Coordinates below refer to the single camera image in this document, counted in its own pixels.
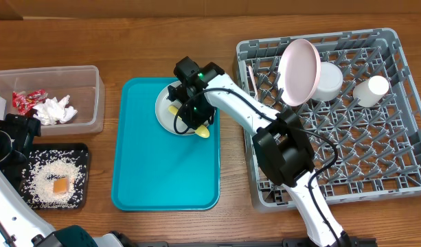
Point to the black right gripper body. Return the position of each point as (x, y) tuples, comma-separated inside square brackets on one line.
[(198, 111)]

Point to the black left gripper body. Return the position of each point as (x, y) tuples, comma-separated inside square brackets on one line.
[(9, 140)]

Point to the yellow plastic spoon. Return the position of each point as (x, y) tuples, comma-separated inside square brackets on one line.
[(201, 131)]

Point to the large red snack wrapper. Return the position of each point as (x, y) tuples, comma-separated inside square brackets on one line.
[(24, 102)]

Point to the white napkin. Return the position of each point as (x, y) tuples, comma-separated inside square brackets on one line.
[(52, 111)]

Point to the orange food cube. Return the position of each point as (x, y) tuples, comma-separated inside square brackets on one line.
[(61, 185)]

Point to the pink plate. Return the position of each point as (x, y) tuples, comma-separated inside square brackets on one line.
[(299, 69)]

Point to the grey bowl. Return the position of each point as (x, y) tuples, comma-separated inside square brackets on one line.
[(330, 83)]

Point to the white paper cup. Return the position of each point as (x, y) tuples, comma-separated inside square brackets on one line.
[(371, 90)]

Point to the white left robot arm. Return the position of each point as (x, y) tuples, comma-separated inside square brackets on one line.
[(19, 224)]

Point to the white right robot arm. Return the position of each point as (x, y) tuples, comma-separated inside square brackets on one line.
[(281, 144)]

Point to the black food waste tray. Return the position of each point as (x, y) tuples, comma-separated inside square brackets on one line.
[(83, 171)]

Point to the grey dishwasher rack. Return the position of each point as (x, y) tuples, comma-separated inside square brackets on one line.
[(379, 147)]

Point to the pile of white rice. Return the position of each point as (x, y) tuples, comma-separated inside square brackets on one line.
[(45, 171)]

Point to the teal plastic tray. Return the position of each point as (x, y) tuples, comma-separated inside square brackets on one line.
[(154, 169)]

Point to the clear plastic bin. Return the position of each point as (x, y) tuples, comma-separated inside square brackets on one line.
[(82, 84)]

